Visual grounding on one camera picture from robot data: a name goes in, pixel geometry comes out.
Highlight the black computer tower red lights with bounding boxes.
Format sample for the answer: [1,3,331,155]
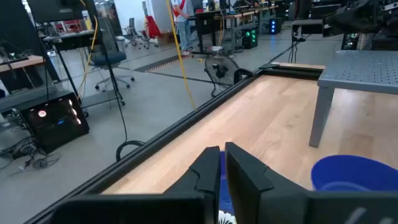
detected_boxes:
[21,92,90,154]

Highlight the grey perforated metal riser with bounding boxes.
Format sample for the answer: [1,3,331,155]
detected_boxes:
[308,49,398,148]

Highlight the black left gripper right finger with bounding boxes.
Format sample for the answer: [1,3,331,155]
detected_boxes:
[224,142,398,224]

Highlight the black cable tangle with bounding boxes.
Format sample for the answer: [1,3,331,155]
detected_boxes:
[0,136,60,170]

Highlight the black computer tower green lights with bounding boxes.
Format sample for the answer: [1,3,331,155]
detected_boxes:
[242,27,259,50]

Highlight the black aluminium table frame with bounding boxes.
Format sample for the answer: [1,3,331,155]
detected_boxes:
[24,63,326,224]

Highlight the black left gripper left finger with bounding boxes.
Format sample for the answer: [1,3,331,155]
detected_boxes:
[49,146,221,224]

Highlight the black standing desk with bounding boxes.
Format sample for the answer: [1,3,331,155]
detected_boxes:
[42,29,126,106]

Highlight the blue office chair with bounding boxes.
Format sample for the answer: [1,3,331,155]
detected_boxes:
[90,17,136,93]

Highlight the white pear-patterned bowl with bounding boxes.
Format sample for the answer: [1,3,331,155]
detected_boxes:
[217,210,238,224]

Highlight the person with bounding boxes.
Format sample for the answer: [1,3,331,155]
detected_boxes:
[170,0,195,57]

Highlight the black floor fan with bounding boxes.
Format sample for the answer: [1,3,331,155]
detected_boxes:
[203,52,241,98]

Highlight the black computer tower blue lights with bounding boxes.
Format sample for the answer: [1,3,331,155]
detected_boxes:
[269,17,283,35]

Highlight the yellow cable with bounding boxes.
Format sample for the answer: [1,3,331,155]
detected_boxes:
[166,0,197,110]

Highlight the blue plastic mini bowl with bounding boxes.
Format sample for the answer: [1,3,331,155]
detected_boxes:
[310,154,398,192]
[219,151,236,215]

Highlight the red chair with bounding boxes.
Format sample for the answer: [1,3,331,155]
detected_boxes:
[144,15,162,40]

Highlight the black coiled cable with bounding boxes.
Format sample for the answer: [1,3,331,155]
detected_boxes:
[115,140,146,162]

